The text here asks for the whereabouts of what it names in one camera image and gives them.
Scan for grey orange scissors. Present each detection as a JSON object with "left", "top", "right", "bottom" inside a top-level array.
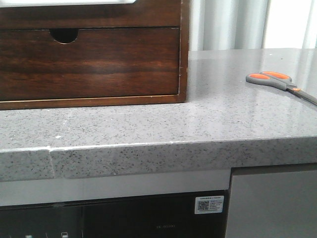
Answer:
[{"left": 246, "top": 71, "right": 317, "bottom": 106}]

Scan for dark wooden drawer cabinet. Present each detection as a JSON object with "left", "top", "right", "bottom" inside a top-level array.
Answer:
[{"left": 0, "top": 0, "right": 190, "bottom": 110}]

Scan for white tray in drawer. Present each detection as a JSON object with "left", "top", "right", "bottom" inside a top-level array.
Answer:
[{"left": 0, "top": 0, "right": 136, "bottom": 7}]

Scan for black built-in appliance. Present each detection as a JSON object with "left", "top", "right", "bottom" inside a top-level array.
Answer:
[{"left": 0, "top": 190, "right": 228, "bottom": 238}]

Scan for white QR code sticker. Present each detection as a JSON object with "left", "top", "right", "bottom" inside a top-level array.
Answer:
[{"left": 194, "top": 195, "right": 224, "bottom": 214}]

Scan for white grey curtain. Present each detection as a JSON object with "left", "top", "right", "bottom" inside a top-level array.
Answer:
[{"left": 190, "top": 0, "right": 317, "bottom": 51}]

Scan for grey cabinet door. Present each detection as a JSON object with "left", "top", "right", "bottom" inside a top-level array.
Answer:
[{"left": 225, "top": 164, "right": 317, "bottom": 238}]

